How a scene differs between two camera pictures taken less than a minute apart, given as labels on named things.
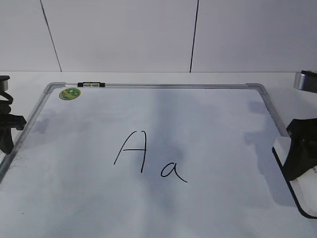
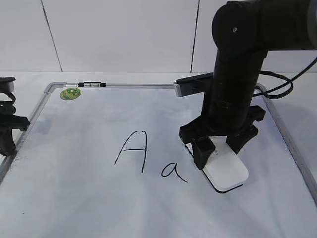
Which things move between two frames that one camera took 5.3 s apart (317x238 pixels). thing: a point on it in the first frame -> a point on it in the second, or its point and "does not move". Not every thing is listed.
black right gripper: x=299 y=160 -> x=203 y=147
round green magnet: x=69 y=93 does not move
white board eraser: x=304 y=187 -> x=224 y=170
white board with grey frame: x=150 y=160 does not move
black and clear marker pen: x=91 y=84 does not move
